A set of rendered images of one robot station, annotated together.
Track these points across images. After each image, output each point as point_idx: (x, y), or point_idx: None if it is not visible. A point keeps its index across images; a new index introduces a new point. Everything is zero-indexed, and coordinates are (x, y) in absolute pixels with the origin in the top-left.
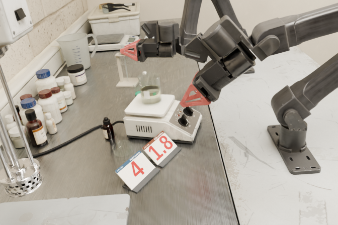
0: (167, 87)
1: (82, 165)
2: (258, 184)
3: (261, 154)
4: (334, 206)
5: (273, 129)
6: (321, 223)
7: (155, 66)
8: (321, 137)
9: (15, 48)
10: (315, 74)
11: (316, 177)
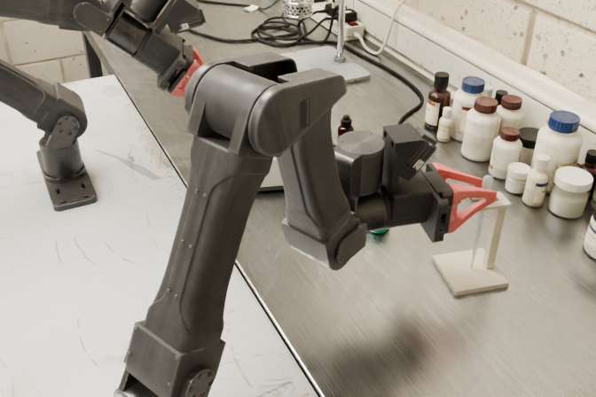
0: (351, 276)
1: (336, 114)
2: (115, 133)
3: (109, 162)
4: (39, 129)
5: (87, 192)
6: None
7: (486, 379)
8: (12, 200)
9: None
10: (19, 71)
11: None
